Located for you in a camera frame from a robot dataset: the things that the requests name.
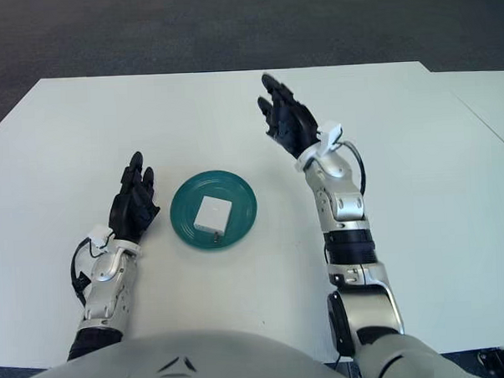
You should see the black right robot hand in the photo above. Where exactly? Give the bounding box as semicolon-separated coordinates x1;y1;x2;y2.
255;70;323;161

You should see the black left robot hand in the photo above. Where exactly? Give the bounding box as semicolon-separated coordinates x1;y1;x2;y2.
105;150;162;243

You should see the white charger block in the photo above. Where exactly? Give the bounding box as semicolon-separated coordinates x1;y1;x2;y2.
192;193;234;245

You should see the teal round plate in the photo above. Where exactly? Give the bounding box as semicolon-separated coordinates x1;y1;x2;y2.
168;168;261;254

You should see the grey robot torso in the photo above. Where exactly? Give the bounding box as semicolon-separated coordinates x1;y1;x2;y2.
0;322;357;378

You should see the black metal table foot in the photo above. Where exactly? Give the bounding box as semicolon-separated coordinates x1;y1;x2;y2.
476;345;504;378

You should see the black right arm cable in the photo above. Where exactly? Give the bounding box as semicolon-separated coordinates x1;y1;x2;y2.
341;140;369;194

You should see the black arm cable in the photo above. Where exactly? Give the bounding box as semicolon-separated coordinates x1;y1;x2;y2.
341;140;369;194
69;235;115;307

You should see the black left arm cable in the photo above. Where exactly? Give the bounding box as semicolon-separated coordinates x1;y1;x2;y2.
69;235;115;307

